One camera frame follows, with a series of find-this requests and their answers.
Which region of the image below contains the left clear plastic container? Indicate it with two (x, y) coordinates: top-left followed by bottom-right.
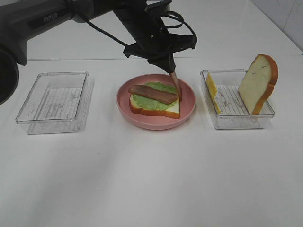
(15, 71), (94, 135)

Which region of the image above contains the short bacon strip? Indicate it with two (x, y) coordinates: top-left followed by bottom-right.
(169, 72), (182, 100)

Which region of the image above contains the yellow cheese slice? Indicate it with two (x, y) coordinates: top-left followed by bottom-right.
(206, 72), (221, 114)

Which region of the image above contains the green lettuce leaf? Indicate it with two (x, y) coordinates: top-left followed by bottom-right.
(130, 82), (180, 113)

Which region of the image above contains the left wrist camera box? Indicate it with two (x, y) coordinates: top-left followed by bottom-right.
(145, 0), (172, 14)

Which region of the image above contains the pink round plate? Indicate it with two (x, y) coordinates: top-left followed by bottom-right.
(116, 74), (196, 130)

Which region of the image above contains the right clear plastic container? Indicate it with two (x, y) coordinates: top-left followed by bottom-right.
(200, 69), (275, 130)

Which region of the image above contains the clear plastic container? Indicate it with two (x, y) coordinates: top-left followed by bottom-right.
(15, 71), (94, 135)
(200, 69), (275, 130)

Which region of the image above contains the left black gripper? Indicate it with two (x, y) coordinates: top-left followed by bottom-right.
(114, 7), (197, 73)

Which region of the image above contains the long bacon strip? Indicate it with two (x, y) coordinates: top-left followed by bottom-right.
(128, 85), (179, 105)

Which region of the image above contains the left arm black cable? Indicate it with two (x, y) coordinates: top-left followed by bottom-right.
(63, 0), (198, 60)

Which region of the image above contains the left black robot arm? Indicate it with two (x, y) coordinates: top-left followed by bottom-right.
(0, 0), (197, 103)

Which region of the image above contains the bread slice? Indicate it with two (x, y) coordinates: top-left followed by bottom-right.
(128, 82), (180, 119)
(238, 54), (278, 115)

